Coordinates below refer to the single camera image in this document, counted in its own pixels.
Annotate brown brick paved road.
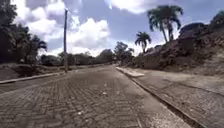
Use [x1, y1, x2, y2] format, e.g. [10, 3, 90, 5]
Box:
[0, 64, 195, 128]

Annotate rocky earth bank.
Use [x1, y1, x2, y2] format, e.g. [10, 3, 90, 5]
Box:
[129, 26, 224, 76]

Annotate pale concrete kerb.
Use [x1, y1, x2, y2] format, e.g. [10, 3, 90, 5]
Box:
[0, 70, 68, 85]

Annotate large palm tree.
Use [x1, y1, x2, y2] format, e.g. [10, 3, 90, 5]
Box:
[147, 4, 184, 44]

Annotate tall utility pole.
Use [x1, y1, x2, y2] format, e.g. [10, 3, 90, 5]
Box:
[63, 8, 69, 74]

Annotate low palm tree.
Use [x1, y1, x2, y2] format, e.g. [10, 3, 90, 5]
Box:
[29, 34, 48, 64]

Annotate raised sidewalk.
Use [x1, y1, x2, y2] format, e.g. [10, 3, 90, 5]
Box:
[116, 66, 224, 128]

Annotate small palm tree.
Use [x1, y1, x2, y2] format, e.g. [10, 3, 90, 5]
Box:
[134, 31, 152, 54]

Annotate row of distant trees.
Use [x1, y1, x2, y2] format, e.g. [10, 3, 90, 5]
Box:
[39, 41, 135, 67]

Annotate dark stone kerb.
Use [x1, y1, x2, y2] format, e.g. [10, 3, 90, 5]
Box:
[114, 66, 205, 128]

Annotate trees atop bank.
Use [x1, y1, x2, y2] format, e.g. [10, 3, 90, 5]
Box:
[179, 9, 224, 38]

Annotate group of dark trees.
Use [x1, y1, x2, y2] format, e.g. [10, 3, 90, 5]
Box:
[0, 0, 48, 66]

